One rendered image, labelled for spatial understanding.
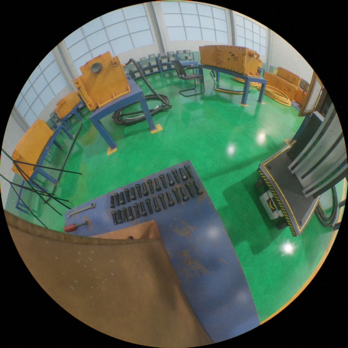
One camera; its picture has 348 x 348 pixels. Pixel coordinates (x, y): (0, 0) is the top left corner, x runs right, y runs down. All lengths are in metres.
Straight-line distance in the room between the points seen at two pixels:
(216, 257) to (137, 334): 0.30
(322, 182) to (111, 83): 2.41
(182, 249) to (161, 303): 0.20
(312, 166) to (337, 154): 0.27
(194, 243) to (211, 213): 0.11
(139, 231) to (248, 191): 1.04
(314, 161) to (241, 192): 0.77
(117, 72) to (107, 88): 0.26
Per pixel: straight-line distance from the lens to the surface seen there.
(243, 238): 1.10
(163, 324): 0.22
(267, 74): 5.88
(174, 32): 9.40
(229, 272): 0.41
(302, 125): 2.09
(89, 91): 1.84
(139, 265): 0.19
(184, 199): 0.36
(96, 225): 0.53
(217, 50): 3.11
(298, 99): 6.13
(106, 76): 1.78
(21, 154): 3.16
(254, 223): 1.15
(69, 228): 0.66
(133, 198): 0.41
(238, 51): 2.62
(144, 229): 0.37
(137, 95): 1.51
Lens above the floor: 1.00
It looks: 59 degrees down
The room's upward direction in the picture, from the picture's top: 18 degrees counter-clockwise
